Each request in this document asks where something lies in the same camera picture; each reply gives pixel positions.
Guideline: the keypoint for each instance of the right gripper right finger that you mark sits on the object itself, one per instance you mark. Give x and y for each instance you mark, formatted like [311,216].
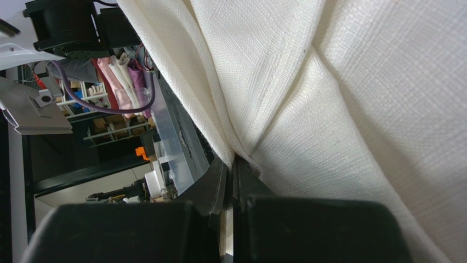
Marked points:
[271,228]

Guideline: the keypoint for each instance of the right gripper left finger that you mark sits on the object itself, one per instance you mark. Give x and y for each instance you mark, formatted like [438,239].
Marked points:
[186,229]

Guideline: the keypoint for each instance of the white cloth napkin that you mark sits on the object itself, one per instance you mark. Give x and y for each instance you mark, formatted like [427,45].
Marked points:
[329,99]

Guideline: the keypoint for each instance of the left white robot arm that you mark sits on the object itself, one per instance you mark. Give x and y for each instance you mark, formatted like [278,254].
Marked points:
[43,30]

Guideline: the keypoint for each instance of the folded cloths on shelf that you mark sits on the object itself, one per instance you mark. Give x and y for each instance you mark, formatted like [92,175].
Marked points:
[124,81]

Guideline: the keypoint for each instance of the background storage shelf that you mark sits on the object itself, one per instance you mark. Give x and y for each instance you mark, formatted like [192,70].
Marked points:
[90,128]

